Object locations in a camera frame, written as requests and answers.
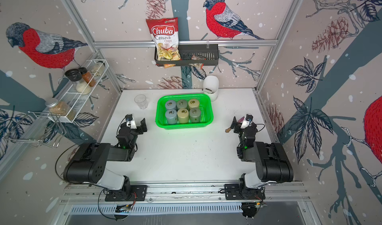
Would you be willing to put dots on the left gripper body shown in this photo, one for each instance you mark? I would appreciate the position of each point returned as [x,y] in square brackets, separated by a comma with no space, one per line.
[141,126]

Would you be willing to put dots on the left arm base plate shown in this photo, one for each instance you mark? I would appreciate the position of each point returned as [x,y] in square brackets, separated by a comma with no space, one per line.
[130,193]

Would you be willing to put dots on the white wire spice rack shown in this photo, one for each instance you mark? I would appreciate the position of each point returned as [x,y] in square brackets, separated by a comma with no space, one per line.
[75,100]

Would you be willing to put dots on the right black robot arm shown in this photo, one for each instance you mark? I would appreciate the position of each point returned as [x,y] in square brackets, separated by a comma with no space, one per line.
[271,163]

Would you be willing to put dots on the pale spice jar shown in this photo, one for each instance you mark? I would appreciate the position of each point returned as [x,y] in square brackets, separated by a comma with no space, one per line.
[98,69]

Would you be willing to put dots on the olive yellow tea canister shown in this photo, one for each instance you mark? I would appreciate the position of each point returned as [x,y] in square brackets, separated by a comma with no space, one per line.
[183,116]

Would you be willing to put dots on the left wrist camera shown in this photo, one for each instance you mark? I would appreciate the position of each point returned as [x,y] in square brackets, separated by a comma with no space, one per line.
[130,122]

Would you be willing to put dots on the black lid spice jar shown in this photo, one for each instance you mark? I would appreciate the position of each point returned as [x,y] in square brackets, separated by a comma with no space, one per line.
[80,85]

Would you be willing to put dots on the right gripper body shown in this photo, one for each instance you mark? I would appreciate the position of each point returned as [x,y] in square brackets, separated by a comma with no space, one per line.
[236,125]

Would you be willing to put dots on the Chuba cassava chips bag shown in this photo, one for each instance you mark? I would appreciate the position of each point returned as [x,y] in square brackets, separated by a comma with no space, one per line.
[165,35]

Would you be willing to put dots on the white cylindrical device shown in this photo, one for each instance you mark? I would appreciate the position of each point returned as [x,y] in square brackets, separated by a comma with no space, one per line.
[211,86]

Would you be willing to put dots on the black wall basket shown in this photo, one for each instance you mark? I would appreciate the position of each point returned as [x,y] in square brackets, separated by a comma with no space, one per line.
[210,52]

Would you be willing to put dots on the orange spice bottle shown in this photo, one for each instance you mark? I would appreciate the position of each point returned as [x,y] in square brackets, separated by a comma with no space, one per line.
[87,76]

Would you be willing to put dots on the dark green tea canister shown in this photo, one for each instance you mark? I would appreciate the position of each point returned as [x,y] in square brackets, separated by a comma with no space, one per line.
[195,115]

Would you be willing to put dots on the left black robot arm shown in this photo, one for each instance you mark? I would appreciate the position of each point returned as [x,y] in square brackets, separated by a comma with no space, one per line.
[88,165]

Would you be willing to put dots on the snack packet in basket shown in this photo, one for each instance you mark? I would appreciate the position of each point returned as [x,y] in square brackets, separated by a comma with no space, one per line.
[198,58]

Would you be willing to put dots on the clear drinking glass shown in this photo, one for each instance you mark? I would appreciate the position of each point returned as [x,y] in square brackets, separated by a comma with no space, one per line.
[141,101]

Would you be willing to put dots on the silver lid grain jar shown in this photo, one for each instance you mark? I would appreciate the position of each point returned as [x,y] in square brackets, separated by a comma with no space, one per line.
[60,108]

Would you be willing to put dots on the green plastic basket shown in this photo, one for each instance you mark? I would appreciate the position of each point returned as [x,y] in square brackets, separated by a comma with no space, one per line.
[205,107]

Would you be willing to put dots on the small wire wall holder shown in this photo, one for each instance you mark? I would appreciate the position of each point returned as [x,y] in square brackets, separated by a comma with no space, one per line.
[33,128]

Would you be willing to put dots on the wooden spatula purple tip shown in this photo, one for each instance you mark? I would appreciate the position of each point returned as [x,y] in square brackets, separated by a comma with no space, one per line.
[232,126]

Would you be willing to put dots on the beige tea canister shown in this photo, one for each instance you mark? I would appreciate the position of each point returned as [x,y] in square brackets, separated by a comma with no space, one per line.
[193,103]

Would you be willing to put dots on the grey green tea canister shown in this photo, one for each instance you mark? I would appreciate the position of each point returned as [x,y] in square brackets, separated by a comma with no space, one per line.
[182,104]

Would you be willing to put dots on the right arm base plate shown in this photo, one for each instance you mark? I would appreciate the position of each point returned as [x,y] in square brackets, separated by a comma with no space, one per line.
[240,192]

